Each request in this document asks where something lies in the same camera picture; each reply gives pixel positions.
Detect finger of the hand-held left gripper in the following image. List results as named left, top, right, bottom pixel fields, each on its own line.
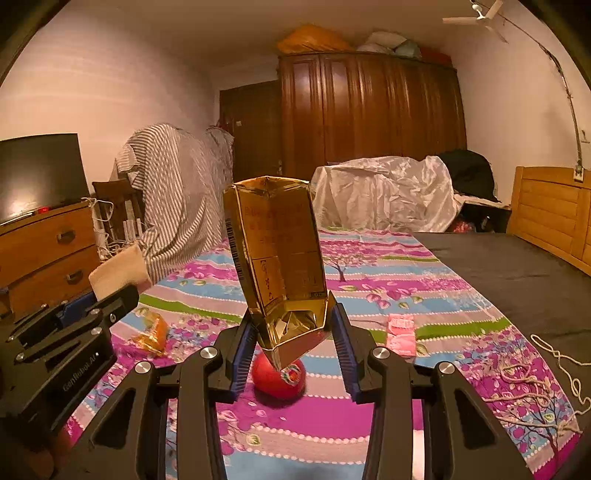
left=7, top=295, right=100, bottom=344
left=85, top=285, right=140, bottom=328

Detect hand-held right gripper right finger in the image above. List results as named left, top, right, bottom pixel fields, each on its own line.
left=330, top=302, right=536, bottom=480

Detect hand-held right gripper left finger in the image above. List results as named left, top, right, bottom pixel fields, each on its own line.
left=54, top=318, right=257, bottom=480

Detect beige spongy piece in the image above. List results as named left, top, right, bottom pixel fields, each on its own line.
left=88, top=243, right=152, bottom=301

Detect gold foil carton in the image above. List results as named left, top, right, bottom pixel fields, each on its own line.
left=223, top=175, right=338, bottom=371

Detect red apple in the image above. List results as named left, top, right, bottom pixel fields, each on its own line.
left=250, top=353, right=307, bottom=401

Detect orange crumpled wrapper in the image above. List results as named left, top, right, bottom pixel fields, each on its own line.
left=131, top=311, right=169, bottom=356

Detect pink patterned packet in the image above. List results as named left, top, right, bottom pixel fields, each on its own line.
left=385, top=333, right=419, bottom=357
left=387, top=314, right=416, bottom=334

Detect wooden drawer dresser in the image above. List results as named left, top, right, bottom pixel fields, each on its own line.
left=0, top=199, right=102, bottom=319

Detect floral striped blanket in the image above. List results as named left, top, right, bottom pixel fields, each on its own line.
left=65, top=226, right=583, bottom=480

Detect dark wooden chair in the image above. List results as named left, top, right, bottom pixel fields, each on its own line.
left=92, top=178, right=146, bottom=259

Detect grey striped cloth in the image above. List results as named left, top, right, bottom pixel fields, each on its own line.
left=111, top=122, right=227, bottom=283

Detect black flat monitor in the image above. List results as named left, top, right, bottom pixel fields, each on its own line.
left=0, top=133, right=90, bottom=225

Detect white satin cloth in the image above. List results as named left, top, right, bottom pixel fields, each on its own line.
left=311, top=155, right=462, bottom=234

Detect dark grey bed sheet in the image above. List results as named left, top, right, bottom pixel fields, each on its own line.
left=416, top=232, right=591, bottom=370

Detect beige twine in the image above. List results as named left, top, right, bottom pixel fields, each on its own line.
left=494, top=364, right=583, bottom=435

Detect pale striped cloth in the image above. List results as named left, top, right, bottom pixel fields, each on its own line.
left=205, top=126, right=236, bottom=204

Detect dark side table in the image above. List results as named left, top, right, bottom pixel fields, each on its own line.
left=455, top=198, right=513, bottom=234

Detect black clothes pile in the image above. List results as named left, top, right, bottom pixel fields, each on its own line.
left=436, top=149, right=498, bottom=204

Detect dark wooden door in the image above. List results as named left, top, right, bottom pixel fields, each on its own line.
left=218, top=80, right=284, bottom=185

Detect brown wooden wardrobe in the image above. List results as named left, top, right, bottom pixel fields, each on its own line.
left=277, top=51, right=468, bottom=182

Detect wooden bed headboard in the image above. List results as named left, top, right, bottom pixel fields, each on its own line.
left=506, top=166, right=591, bottom=278

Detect white pillow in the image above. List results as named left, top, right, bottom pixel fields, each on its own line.
left=355, top=31, right=407, bottom=54

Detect orange stuffed bag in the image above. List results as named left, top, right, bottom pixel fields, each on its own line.
left=276, top=24, right=354, bottom=55

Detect white ceiling fan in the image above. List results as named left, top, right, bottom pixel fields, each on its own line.
left=442, top=0, right=509, bottom=43

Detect tangled white cables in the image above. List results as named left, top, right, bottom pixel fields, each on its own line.
left=83, top=196, right=139, bottom=260

